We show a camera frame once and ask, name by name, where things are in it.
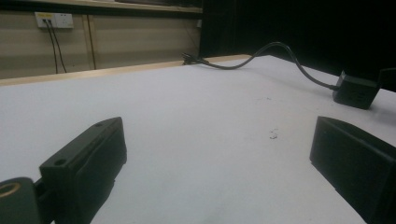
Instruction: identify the black adapter cable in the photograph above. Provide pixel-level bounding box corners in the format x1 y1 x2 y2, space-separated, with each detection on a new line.
181 41 341 91

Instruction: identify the black power adapter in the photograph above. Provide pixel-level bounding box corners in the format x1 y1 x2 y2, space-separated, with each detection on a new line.
332 70 382 110

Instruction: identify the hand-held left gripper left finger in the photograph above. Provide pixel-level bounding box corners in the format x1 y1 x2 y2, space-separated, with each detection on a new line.
38 117 128 224

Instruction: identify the thin black wall cable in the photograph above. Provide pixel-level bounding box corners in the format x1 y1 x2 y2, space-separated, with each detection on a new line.
47 19 68 74
42 19 59 75

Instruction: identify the black curtain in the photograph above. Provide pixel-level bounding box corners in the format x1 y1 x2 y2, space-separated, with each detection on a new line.
199 0 396 92

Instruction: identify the white wall socket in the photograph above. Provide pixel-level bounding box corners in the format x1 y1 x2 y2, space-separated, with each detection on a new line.
34 11 75 30

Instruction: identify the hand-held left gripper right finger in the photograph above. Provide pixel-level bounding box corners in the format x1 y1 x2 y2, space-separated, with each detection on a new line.
309 116 396 224

